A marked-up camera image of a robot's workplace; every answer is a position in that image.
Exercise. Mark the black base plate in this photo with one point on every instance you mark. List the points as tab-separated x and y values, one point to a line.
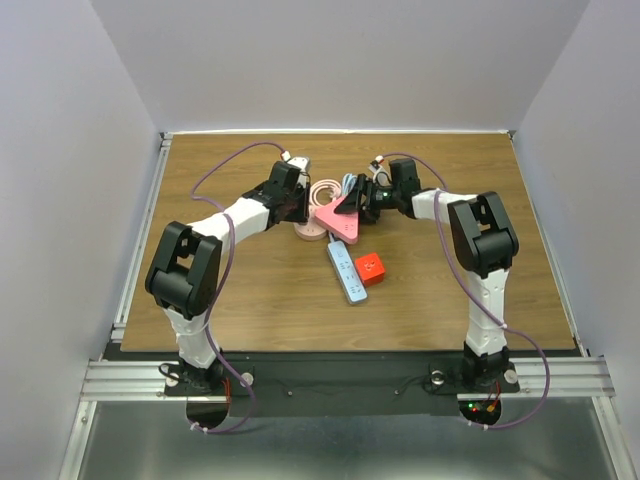
332	384

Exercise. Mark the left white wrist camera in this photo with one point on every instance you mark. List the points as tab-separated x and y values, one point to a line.
300	162

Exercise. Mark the blue power strip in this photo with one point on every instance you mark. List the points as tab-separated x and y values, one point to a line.
348	277

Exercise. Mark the pink round power strip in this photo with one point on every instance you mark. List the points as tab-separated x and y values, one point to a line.
310	231

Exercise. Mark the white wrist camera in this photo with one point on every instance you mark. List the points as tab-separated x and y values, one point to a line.
300	162
380	175

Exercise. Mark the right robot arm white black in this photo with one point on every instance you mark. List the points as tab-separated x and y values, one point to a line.
479	242

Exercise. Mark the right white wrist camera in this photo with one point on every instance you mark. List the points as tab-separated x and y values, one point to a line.
380	175

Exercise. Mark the red cube socket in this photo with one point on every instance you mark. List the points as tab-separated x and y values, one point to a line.
370	269

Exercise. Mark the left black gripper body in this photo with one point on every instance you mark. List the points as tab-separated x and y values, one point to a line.
298	203

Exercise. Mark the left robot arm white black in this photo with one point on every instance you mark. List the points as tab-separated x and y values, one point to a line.
184	278

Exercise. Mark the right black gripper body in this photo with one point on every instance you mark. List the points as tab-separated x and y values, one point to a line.
378	199

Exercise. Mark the pink triangular power strip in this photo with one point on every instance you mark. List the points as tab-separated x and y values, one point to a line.
345	227

